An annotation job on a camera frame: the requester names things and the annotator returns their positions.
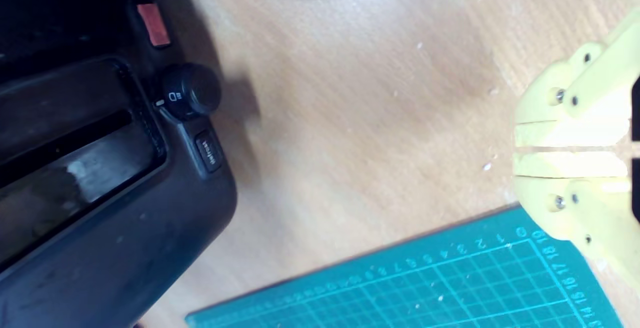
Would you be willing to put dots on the black two-slot toaster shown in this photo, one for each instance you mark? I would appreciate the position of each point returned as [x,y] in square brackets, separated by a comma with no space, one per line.
[100,218]

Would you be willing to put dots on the green cutting mat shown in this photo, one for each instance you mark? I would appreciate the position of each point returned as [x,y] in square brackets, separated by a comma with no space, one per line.
[450,288]

